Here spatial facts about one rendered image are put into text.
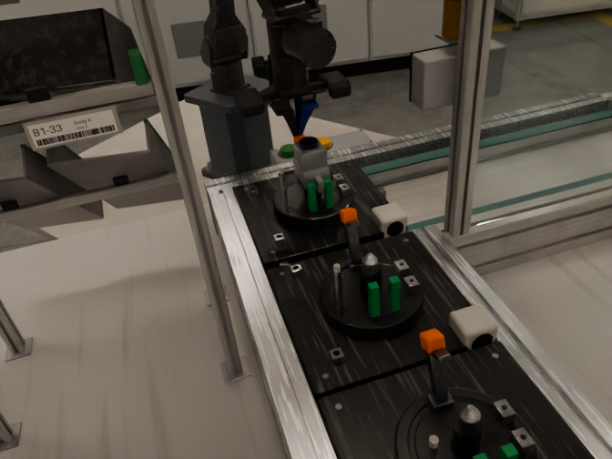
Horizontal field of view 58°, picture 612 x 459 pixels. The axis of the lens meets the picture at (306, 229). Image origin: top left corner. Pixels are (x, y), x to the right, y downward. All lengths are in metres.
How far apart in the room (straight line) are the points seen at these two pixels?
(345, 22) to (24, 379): 3.36
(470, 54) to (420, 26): 3.37
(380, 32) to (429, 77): 3.28
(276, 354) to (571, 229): 0.56
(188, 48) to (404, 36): 1.48
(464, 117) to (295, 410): 0.44
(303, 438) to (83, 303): 0.53
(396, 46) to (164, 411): 3.54
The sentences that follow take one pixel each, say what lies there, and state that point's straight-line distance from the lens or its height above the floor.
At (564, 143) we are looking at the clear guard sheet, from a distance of 0.94.
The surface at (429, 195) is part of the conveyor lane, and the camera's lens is 1.07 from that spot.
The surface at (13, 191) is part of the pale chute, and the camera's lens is 0.81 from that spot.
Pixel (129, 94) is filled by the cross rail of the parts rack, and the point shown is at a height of 1.30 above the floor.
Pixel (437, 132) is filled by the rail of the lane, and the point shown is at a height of 0.96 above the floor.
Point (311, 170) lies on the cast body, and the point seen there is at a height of 1.06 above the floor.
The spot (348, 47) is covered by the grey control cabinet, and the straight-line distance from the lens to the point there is 4.02.
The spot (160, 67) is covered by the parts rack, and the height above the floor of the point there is 1.32.
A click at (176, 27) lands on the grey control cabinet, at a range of 3.88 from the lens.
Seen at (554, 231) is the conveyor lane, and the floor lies 0.91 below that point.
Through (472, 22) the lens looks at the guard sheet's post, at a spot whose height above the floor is 1.29.
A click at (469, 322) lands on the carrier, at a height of 0.99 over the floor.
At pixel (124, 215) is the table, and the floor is 0.86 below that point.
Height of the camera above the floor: 1.50
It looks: 36 degrees down
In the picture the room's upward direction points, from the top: 6 degrees counter-clockwise
